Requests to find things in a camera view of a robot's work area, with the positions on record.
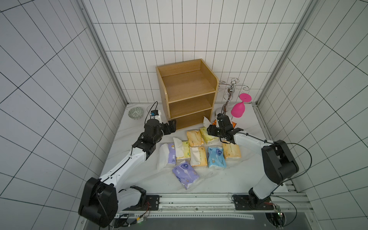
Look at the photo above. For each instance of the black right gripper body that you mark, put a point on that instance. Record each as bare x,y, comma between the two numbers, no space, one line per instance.
217,132

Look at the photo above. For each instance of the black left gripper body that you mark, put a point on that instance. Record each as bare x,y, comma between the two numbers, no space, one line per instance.
167,127

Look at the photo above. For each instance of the pale green tissue pack bottom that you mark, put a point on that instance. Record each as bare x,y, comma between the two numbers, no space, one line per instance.
208,139

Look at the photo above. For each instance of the yellow tissue pack bottom shelf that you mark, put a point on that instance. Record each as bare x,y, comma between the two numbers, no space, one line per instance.
195,138

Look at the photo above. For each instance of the cream yellow tissue pack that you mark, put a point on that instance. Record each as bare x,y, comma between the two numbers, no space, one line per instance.
231,151

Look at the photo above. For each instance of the green-yellow floral tissue pack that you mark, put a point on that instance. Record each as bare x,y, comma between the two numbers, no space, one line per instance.
182,149

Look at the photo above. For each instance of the light blue tissue pack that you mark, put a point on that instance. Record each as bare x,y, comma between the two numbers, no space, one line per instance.
215,157

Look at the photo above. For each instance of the purple dog tissue pack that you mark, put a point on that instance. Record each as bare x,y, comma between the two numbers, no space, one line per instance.
166,156

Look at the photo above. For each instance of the orange-yellow tissue pack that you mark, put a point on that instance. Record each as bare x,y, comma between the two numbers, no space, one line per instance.
198,157

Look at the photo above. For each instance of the purple tissue pack bottom shelf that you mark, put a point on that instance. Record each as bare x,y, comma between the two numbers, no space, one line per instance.
185,174

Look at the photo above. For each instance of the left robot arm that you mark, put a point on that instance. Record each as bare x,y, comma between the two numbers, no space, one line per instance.
104,197

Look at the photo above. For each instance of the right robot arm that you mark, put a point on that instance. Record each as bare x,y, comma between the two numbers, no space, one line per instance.
278,162

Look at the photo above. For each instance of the wooden three-tier shelf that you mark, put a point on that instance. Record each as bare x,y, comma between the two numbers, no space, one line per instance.
188,91

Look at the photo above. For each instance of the pink plastic wine glass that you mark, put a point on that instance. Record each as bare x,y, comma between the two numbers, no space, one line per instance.
239,109

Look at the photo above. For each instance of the clear plastic cup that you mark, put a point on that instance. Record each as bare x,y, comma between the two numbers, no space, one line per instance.
151,107

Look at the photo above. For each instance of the green patterned ceramic bowl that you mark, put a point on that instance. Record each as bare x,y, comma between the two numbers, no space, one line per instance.
136,113

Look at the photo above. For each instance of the chrome glass holder stand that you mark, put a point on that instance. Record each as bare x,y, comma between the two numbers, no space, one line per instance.
229,91

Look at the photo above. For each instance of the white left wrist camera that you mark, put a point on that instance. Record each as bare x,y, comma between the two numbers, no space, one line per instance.
156,114

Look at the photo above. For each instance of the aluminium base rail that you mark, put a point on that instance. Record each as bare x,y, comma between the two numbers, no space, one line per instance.
222,205

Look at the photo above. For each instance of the aluminium corner post left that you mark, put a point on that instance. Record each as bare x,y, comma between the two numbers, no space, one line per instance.
101,50

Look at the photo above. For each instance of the aluminium corner post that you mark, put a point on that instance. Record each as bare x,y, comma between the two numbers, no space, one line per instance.
101,50
288,48

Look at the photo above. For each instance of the aluminium corner post right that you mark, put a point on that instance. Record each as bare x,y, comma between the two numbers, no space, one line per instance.
288,48

